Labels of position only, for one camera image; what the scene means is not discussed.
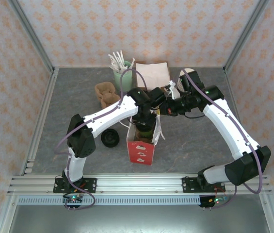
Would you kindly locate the stack of paper cups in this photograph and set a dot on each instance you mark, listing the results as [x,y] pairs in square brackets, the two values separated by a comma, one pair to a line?
[180,83]

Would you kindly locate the circuit board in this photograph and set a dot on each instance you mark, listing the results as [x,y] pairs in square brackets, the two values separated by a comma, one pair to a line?
[218,199]
[72,199]

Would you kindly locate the black mounting plate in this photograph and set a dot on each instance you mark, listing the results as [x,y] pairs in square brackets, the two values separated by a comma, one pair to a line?
[88,184]
[190,184]

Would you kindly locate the green paper coffee cup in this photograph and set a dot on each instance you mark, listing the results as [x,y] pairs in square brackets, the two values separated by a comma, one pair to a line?
[144,134]

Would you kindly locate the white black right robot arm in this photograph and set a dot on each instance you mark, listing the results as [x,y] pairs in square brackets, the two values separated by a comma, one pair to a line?
[226,123]

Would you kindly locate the aluminium frame post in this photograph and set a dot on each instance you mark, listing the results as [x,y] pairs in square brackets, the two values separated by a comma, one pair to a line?
[244,36]
[33,36]

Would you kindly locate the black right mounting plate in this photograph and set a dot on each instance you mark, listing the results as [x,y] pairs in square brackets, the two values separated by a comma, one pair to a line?
[190,184]

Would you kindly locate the left circuit board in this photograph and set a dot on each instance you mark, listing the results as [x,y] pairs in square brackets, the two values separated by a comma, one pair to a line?
[72,199]

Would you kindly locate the white wrapped straw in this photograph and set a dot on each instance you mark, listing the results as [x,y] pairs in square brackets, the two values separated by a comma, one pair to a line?
[133,63]
[112,60]
[116,58]

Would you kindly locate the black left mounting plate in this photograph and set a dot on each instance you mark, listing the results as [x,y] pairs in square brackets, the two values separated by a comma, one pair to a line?
[88,184]

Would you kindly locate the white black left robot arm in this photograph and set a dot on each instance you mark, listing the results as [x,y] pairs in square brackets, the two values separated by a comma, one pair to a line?
[107,116]

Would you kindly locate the right circuit board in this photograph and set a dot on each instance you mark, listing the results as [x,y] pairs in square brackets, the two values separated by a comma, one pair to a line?
[218,199]

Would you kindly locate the mint green holder cup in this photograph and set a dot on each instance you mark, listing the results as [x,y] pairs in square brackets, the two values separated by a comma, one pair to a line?
[116,80]

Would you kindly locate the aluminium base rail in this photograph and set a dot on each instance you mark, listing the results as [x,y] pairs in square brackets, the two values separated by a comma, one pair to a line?
[139,184]

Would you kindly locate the aluminium side rail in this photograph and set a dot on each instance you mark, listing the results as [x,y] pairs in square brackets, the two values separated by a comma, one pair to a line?
[47,102]

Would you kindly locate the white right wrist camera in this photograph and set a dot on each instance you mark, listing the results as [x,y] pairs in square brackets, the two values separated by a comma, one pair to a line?
[172,89]

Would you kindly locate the black round lid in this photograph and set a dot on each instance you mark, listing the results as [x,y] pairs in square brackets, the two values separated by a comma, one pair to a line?
[110,138]

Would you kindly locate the red white paper bag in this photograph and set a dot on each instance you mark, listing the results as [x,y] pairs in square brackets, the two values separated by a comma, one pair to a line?
[140,155]

